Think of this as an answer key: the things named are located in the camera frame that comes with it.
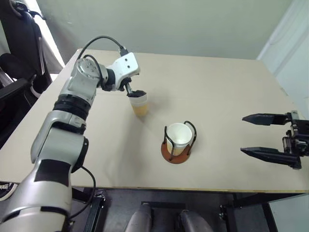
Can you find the black office chair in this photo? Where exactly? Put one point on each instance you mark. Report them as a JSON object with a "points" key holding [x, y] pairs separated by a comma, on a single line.
{"points": [[21, 48]]}

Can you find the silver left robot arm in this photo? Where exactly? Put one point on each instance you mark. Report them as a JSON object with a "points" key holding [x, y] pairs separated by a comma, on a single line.
{"points": [[78, 83]]}

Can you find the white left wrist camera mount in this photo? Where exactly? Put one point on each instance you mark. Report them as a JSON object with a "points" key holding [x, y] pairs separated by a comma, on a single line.
{"points": [[126, 64]]}

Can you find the white door panel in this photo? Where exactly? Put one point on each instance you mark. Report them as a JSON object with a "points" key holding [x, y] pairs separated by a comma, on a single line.
{"points": [[287, 48]]}

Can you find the clear plastic cup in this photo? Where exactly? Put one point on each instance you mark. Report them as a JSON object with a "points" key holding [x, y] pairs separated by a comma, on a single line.
{"points": [[140, 107]]}

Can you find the white paper cup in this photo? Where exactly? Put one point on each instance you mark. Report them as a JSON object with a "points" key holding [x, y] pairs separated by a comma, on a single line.
{"points": [[179, 135]]}

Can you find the black metal table frame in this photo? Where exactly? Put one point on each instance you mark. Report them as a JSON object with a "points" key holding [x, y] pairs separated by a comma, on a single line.
{"points": [[251, 200]]}

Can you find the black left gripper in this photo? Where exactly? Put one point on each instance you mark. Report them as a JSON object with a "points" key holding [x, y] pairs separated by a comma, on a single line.
{"points": [[125, 83]]}

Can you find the dark grey rounded shape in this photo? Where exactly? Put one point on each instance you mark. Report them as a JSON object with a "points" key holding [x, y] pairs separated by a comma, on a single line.
{"points": [[141, 218], [193, 221]]}

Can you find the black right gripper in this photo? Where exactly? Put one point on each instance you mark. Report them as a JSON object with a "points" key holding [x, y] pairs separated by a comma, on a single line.
{"points": [[298, 137]]}

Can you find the black and white sneaker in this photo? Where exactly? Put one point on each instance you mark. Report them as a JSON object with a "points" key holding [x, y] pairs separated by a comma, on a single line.
{"points": [[7, 189]]}

